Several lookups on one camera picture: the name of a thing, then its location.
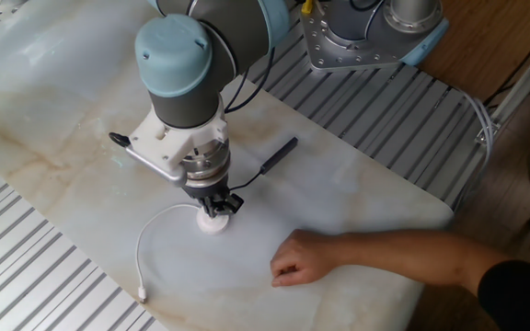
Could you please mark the black shirt sleeve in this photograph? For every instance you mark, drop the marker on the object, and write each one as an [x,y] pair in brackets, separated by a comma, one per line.
[522,299]

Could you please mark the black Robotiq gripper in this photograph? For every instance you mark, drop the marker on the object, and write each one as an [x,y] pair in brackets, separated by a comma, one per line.
[207,190]

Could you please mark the marble pattern table board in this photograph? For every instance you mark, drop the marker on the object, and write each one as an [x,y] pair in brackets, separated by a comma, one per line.
[39,115]

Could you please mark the white round docking station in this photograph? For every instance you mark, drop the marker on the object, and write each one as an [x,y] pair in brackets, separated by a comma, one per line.
[212,226]

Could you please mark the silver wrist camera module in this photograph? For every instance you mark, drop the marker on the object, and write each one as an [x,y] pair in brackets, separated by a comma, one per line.
[154,165]

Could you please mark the person's bare forearm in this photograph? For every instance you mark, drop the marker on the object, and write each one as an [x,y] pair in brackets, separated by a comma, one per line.
[407,257]

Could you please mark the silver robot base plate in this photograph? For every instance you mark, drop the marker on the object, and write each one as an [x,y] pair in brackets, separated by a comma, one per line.
[329,46]

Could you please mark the white printed wrist mount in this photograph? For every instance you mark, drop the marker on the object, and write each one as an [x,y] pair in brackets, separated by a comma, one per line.
[173,140]

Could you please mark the aluminium frame bar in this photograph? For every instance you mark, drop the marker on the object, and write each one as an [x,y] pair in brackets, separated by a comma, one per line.
[522,85]

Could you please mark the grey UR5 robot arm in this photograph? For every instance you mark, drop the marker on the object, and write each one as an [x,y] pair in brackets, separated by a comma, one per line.
[173,55]

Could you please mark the person's bare hand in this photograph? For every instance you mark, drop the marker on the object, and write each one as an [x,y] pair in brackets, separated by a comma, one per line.
[304,259]

